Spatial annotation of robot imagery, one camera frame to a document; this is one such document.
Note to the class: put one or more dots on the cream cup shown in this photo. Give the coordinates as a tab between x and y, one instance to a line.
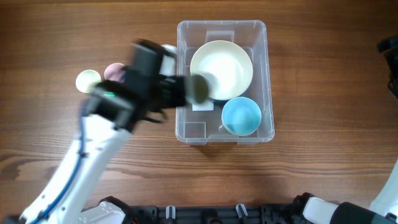
86	81

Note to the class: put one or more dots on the light blue bowl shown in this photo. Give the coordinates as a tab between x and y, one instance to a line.
241	116

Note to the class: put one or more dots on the large dark blue bowl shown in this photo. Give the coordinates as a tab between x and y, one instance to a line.
223	92

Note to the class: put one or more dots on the large cream bowl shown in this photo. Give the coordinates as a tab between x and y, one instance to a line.
221	61

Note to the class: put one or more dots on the clear plastic storage bin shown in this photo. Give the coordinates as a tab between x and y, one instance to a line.
202	127

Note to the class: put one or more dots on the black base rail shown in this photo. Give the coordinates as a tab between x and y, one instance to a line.
238	214

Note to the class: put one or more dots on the pink cup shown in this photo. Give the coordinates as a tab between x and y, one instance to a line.
115	72

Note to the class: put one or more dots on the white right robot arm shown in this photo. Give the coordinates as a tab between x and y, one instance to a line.
383	208

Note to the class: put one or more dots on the white paper label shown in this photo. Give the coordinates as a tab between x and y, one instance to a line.
206	106

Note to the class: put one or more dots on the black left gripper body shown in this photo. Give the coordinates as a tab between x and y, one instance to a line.
175	91

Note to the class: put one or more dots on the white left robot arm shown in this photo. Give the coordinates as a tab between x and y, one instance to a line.
106	121

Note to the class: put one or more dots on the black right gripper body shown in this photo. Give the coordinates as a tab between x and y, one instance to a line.
389	50

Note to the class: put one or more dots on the grey cup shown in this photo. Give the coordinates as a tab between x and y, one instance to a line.
196	89

